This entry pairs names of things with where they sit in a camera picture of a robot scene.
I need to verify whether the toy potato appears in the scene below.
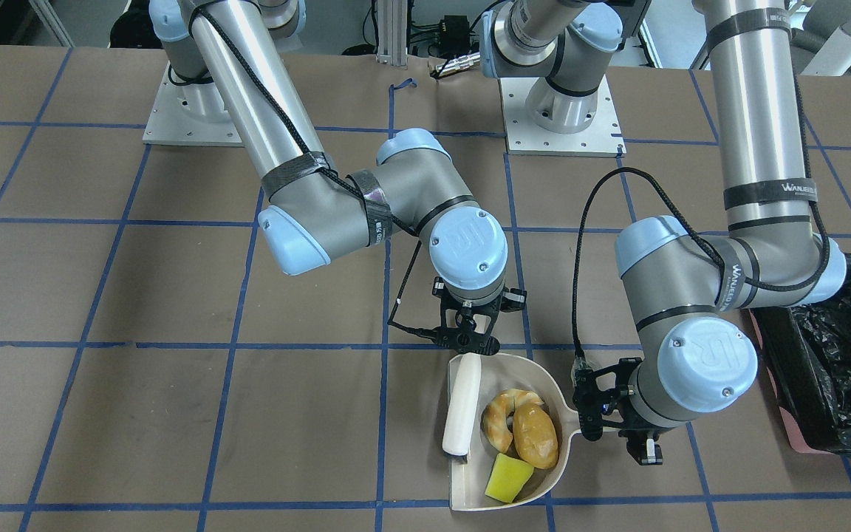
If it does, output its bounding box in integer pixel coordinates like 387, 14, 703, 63
511, 403, 558, 469

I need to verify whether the black trash bag bin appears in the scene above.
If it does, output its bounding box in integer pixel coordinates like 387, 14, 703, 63
751, 253, 851, 458

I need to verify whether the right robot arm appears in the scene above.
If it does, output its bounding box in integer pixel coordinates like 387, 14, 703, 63
149, 1, 526, 355

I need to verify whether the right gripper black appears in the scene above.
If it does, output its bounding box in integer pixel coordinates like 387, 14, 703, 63
431, 277, 527, 354

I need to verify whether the beige plastic dustpan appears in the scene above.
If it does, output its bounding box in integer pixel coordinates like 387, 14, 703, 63
442, 353, 580, 512

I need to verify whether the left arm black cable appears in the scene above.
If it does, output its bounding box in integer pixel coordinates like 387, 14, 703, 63
571, 70, 833, 374

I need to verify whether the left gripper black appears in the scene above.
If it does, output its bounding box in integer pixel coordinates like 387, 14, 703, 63
572, 358, 664, 466

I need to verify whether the beige hand brush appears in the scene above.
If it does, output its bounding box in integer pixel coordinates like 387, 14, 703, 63
442, 353, 482, 463

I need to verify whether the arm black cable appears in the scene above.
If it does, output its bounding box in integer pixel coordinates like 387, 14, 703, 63
571, 70, 833, 374
189, 7, 445, 342

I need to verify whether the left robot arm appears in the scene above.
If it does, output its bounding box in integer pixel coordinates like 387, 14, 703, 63
571, 1, 847, 465

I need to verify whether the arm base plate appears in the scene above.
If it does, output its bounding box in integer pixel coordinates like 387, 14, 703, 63
143, 66, 242, 147
499, 78, 627, 157

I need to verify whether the toy croissant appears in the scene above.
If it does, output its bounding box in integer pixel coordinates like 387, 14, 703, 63
482, 388, 544, 454

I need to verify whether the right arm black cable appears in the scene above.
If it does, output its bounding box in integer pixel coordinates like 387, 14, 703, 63
189, 7, 445, 342

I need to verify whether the yellow sponge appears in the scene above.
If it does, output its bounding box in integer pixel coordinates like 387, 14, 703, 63
484, 452, 535, 504

